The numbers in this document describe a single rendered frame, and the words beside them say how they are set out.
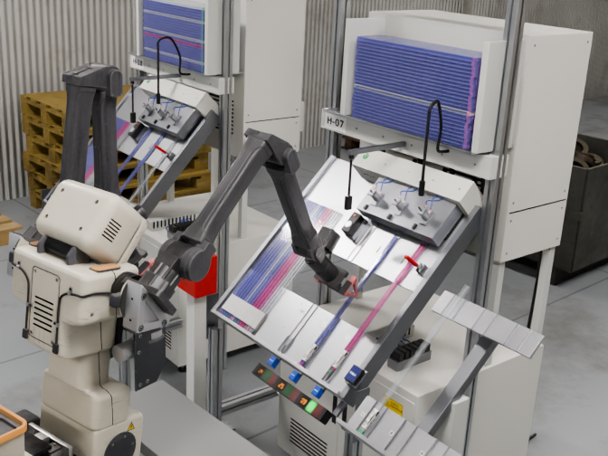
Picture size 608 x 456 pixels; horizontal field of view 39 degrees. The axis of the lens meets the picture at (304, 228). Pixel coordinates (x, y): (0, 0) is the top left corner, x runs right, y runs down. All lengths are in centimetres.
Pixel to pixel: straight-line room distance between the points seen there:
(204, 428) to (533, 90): 141
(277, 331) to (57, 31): 420
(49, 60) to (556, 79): 447
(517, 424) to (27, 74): 446
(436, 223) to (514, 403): 87
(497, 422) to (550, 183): 87
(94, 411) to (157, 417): 49
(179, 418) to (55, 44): 436
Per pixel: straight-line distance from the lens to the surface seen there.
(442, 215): 261
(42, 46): 652
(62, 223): 204
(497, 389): 306
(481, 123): 252
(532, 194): 283
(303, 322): 272
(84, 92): 224
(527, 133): 272
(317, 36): 808
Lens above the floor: 198
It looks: 19 degrees down
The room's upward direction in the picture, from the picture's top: 3 degrees clockwise
